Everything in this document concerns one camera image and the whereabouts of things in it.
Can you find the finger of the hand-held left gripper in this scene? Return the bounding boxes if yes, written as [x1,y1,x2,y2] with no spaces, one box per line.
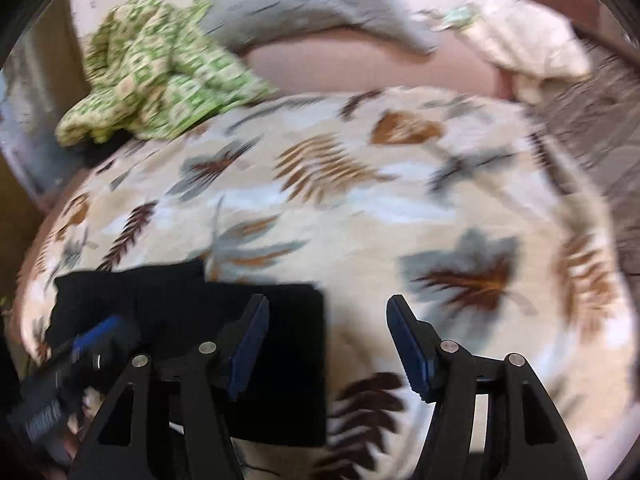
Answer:
[65,314,143,376]

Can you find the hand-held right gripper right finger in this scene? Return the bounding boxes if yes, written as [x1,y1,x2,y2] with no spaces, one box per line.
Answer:
[386,295,588,480]

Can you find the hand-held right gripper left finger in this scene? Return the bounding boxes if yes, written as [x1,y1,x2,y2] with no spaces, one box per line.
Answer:
[67,294,271,480]

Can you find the black pants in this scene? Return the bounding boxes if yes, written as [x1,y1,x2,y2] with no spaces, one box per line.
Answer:
[45,259,328,448]

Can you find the cream leaf print blanket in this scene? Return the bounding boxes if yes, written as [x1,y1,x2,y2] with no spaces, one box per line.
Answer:
[15,85,636,480]

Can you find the frosted glass door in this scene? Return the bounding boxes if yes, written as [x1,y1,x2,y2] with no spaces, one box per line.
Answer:
[0,40,76,196]

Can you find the green patterned quilt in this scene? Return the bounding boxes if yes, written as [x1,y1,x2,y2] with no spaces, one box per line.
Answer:
[55,0,278,147]

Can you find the pink bed sheet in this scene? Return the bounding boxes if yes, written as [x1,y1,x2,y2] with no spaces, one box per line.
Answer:
[247,35,506,101]

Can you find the striped floral bed sheet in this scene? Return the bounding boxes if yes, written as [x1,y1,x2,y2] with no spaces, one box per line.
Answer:
[525,47,640,276]

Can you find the white floral cloth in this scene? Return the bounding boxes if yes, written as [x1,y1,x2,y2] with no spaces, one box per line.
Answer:
[450,0,596,106]

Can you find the small light green object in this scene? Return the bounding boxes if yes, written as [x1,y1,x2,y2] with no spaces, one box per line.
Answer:
[440,2,483,28]

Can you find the grey quilted pillow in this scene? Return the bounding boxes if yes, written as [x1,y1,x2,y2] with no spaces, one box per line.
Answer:
[197,0,441,58]

